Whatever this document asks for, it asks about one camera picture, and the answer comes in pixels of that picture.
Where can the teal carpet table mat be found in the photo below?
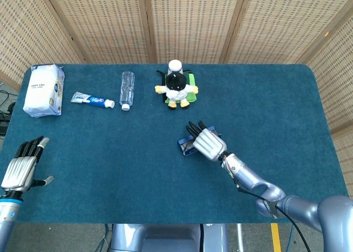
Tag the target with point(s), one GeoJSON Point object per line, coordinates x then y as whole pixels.
{"type": "Point", "coordinates": [110, 158]}

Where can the clear plastic water bottle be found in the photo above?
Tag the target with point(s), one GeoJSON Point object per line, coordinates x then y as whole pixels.
{"type": "Point", "coordinates": [127, 90]}

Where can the blue white toothpaste tube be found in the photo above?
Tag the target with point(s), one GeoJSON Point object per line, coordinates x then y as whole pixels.
{"type": "Point", "coordinates": [93, 99]}

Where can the black white plush penguin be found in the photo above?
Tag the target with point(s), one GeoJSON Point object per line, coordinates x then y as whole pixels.
{"type": "Point", "coordinates": [176, 89]}

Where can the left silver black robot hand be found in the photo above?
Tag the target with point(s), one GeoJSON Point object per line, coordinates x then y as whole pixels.
{"type": "Point", "coordinates": [19, 173]}

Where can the grey-blue robot torso base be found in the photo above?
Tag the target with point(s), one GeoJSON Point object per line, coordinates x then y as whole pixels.
{"type": "Point", "coordinates": [165, 238]}

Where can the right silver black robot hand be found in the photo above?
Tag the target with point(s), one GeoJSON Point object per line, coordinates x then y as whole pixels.
{"type": "Point", "coordinates": [209, 145]}

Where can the woven bamboo screen panel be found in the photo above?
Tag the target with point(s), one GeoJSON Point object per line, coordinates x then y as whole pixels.
{"type": "Point", "coordinates": [27, 28]}
{"type": "Point", "coordinates": [104, 23]}
{"type": "Point", "coordinates": [193, 23]}
{"type": "Point", "coordinates": [275, 23]}
{"type": "Point", "coordinates": [337, 78]}

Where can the blue and white box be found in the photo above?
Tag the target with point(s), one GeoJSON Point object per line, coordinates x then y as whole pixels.
{"type": "Point", "coordinates": [185, 145]}

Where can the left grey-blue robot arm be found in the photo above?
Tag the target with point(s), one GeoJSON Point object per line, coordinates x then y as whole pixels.
{"type": "Point", "coordinates": [8, 216]}

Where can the white tissue pack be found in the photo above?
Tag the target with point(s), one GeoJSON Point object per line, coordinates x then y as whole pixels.
{"type": "Point", "coordinates": [42, 92]}

